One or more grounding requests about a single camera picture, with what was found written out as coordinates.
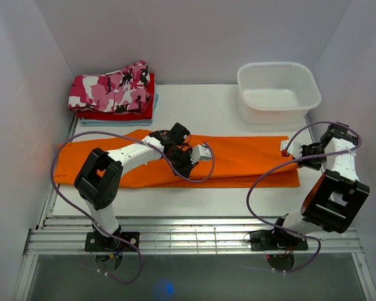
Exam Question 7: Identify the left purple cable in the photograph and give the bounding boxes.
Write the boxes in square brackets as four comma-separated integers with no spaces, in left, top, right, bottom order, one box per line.
[51,130,216,285]

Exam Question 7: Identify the white plastic basin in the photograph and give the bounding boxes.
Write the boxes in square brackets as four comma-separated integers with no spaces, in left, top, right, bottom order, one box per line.
[237,62,321,125]

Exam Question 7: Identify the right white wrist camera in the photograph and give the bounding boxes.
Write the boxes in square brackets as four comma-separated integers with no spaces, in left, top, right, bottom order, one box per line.
[280,140,303,159]

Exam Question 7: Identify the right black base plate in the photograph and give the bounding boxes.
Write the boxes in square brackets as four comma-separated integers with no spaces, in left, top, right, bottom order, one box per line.
[244,230,308,251]

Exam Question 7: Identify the red folded trousers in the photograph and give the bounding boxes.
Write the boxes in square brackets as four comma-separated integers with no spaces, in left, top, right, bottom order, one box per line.
[76,72,158,122]

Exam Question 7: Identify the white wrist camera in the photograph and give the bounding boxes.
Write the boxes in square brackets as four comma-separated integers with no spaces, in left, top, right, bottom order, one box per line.
[190,143,212,164]
[280,140,303,159]

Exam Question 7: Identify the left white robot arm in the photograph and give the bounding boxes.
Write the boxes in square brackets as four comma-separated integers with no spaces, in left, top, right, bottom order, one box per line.
[74,123,196,251]

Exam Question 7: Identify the light blue folded trousers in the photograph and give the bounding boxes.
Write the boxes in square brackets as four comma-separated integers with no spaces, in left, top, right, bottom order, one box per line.
[80,84,159,127]

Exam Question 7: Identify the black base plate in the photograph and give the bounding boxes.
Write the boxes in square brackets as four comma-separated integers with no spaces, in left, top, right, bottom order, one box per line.
[244,230,308,251]
[84,231,140,253]

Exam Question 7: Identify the orange trousers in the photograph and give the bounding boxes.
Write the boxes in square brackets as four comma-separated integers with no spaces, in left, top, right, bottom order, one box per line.
[54,129,301,189]

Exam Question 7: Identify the pink camouflage folded trousers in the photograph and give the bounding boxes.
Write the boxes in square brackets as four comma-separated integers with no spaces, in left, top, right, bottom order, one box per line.
[68,61,152,115]

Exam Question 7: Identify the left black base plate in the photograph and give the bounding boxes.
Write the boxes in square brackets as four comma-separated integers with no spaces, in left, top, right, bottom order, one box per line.
[84,231,140,253]

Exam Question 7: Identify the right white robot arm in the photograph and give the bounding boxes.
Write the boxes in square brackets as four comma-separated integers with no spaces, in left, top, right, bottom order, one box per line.
[270,123,370,249]

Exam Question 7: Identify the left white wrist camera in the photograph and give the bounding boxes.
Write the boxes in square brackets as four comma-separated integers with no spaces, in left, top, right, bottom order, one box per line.
[190,143,212,164]

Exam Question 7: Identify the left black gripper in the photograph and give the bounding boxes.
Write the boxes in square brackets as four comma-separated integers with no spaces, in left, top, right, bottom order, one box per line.
[165,148,198,179]

